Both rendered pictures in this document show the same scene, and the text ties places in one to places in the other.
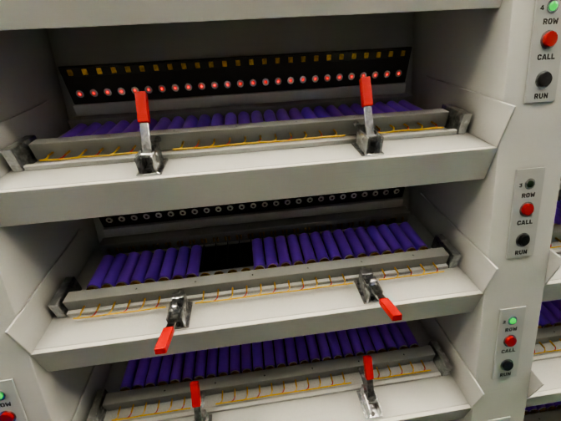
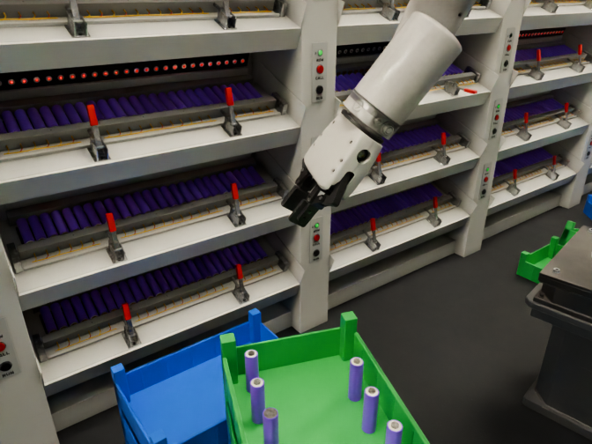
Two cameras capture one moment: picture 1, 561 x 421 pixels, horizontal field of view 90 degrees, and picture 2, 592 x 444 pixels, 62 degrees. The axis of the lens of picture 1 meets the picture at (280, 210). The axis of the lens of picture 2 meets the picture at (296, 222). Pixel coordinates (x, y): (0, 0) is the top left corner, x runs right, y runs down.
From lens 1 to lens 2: 117 cm
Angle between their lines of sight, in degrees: 32
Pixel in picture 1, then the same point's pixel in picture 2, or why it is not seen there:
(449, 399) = (470, 155)
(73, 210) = (362, 38)
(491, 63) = not seen: outside the picture
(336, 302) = (440, 96)
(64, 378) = not seen: hidden behind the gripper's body
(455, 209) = (477, 50)
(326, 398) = (422, 161)
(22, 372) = not seen: hidden behind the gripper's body
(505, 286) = (498, 88)
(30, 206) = (350, 34)
